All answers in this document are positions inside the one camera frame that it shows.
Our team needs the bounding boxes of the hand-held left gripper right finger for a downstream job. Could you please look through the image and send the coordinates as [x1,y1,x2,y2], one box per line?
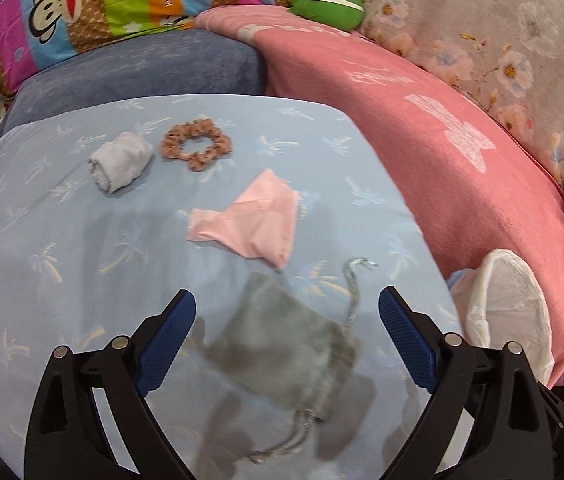
[378,286,558,480]

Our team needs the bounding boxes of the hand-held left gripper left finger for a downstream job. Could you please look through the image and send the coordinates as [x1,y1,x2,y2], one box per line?
[23,288,198,480]

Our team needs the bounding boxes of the bin with white bag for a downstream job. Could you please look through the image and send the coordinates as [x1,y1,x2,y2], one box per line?
[449,249,555,391]

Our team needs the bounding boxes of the grey drawstring pouch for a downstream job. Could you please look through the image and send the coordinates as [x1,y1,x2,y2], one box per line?
[202,257,380,463]

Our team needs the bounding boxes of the white rolled sock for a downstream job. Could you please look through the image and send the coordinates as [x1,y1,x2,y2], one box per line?
[88,131,154,195]

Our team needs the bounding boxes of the brown scrunchie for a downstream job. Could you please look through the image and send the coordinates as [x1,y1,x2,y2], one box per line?
[158,119,226,172]

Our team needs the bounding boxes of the pink blanket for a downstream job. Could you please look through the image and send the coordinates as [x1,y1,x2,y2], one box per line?
[193,7,564,391]

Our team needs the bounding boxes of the blue-grey cushion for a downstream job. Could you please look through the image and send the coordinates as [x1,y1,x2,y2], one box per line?
[0,27,268,141]

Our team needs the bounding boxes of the colourful monkey print blanket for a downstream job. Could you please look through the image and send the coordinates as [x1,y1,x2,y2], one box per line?
[0,0,318,136]

